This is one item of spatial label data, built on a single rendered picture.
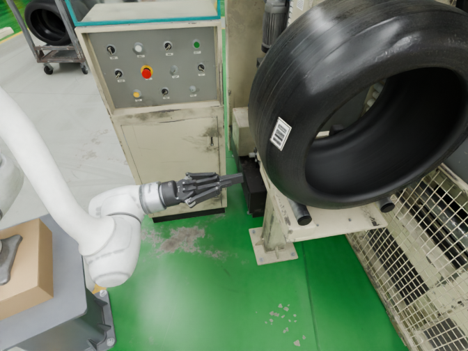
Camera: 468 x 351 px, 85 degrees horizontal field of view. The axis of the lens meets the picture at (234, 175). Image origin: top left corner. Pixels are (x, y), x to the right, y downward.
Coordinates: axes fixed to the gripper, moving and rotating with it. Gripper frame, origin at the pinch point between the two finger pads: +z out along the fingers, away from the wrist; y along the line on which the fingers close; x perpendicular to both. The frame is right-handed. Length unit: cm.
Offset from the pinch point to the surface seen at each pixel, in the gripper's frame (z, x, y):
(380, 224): 47, 27, -11
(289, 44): 19.0, -33.1, 5.0
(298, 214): 17.7, 11.5, -9.8
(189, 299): -38, 96, 5
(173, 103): -19, 7, 66
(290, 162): 14.0, -13.3, -11.3
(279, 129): 12.2, -21.9, -9.3
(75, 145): -137, 82, 168
